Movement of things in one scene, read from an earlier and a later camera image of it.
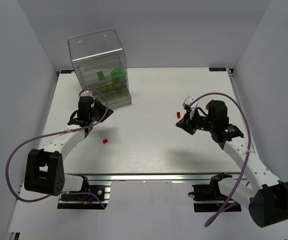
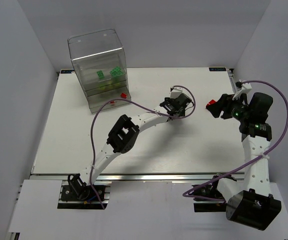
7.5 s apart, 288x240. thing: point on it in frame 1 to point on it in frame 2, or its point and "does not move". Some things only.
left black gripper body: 100,110 to 170,106
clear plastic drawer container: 99,60 does not move
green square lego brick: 101,75 does not move
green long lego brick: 116,72 does not move
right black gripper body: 190,122 to 225,106
